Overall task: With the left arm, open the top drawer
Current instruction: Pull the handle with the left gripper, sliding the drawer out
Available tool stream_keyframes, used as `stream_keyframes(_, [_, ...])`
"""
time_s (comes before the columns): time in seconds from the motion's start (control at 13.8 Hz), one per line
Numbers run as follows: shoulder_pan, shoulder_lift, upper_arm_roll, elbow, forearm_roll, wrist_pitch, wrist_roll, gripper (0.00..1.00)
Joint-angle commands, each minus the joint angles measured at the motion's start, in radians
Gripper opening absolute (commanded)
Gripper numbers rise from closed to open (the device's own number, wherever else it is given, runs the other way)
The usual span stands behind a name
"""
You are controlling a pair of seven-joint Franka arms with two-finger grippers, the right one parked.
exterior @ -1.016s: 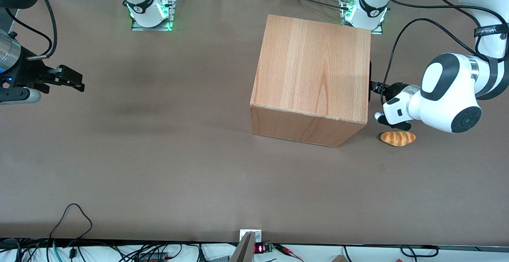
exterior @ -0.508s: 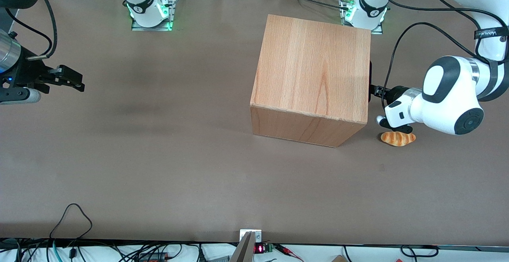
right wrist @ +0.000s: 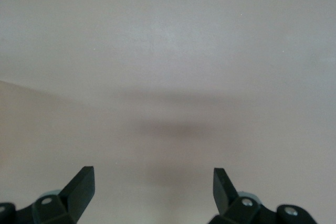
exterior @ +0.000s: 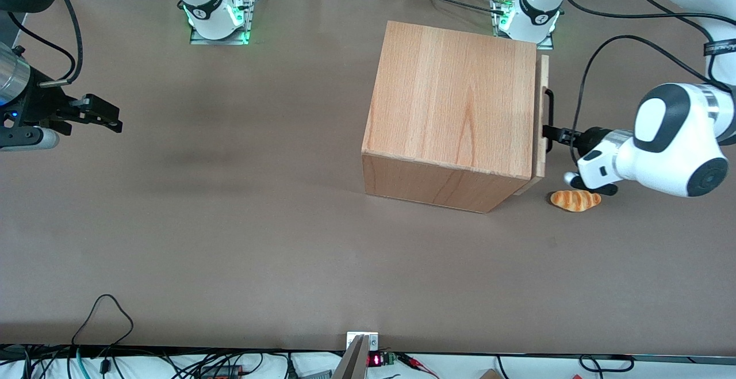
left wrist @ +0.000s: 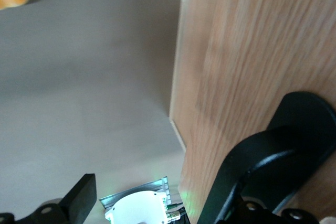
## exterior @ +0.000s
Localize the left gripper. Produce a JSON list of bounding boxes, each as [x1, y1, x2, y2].
[[543, 125, 619, 190]]

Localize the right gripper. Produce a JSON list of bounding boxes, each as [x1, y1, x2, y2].
[[0, 71, 123, 138]]

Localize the wooden drawer with black handle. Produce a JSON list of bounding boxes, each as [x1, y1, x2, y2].
[[513, 54, 556, 197]]

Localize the toy croissant bread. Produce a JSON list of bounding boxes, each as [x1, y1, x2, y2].
[[550, 189, 602, 213]]

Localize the wooden cabinet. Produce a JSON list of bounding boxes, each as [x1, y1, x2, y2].
[[361, 21, 537, 214]]

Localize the red clip leads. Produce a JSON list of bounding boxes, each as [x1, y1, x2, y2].
[[397, 353, 440, 378]]

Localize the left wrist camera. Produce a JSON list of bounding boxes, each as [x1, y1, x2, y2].
[[563, 171, 619, 197]]

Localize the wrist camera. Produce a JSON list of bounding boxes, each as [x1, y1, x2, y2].
[[563, 171, 619, 197], [0, 128, 60, 152]]

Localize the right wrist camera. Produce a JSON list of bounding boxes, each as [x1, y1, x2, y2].
[[0, 128, 60, 152]]

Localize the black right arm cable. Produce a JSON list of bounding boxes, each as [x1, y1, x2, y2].
[[8, 0, 85, 87]]

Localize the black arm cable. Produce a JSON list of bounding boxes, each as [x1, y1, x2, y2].
[[553, 0, 736, 164], [8, 0, 85, 87]]

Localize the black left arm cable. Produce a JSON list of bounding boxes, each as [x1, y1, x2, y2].
[[553, 0, 736, 164]]

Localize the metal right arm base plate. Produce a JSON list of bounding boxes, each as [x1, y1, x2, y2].
[[190, 0, 257, 45]]

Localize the thin black looped cable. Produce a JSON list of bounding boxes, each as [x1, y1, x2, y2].
[[71, 294, 135, 349]]

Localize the black cable coil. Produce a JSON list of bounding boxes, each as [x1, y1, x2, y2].
[[577, 354, 637, 373]]

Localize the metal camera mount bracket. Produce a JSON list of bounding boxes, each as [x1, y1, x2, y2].
[[332, 331, 380, 379]]

